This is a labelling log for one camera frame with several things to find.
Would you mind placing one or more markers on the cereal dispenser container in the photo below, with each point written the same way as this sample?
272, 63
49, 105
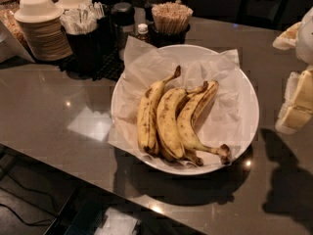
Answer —
12, 42

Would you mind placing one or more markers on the black lid shaker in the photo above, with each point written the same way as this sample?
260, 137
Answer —
124, 25

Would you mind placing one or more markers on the white bowl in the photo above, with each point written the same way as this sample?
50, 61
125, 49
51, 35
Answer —
249, 111

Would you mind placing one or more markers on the white paper liner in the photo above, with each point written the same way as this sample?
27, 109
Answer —
220, 122

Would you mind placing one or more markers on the spotted banana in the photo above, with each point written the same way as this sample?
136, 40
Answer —
147, 115
187, 118
166, 118

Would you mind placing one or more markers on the black mesh mat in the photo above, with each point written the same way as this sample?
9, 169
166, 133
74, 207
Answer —
111, 68

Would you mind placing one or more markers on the black cup of wrapped cutlery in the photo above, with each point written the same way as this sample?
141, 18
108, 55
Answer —
81, 27

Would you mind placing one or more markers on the white napkin below counter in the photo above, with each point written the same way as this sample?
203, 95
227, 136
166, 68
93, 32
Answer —
116, 222

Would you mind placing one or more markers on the front stack paper bowls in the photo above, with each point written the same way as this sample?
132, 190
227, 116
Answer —
40, 23

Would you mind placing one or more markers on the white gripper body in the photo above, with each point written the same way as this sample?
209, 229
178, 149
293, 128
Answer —
305, 41

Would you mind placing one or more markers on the small white cap bottle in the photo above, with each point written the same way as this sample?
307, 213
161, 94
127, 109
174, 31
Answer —
143, 32

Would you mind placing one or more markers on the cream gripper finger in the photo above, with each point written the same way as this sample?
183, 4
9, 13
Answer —
287, 39
297, 109

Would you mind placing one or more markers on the black cup of stir sticks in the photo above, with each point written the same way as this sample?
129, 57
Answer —
171, 23

